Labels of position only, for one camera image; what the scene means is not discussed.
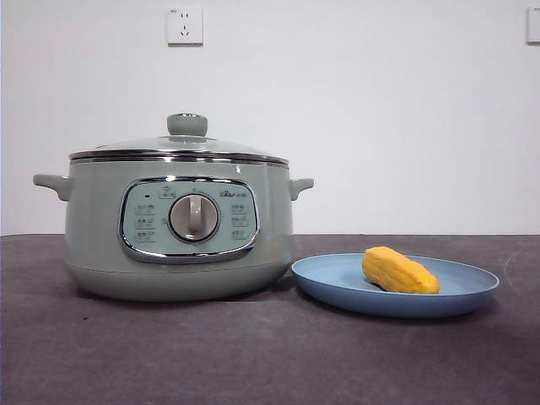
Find glass lid with green knob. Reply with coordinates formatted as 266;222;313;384
67;111;291;163

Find blue round plate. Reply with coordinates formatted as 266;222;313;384
290;251;501;319

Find pale green electric steamer pot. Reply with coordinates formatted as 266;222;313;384
32;155;316;302

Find white wall power socket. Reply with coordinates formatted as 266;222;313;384
165;6;204;47

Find white wall switch plate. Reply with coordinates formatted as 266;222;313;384
526;6;540;45

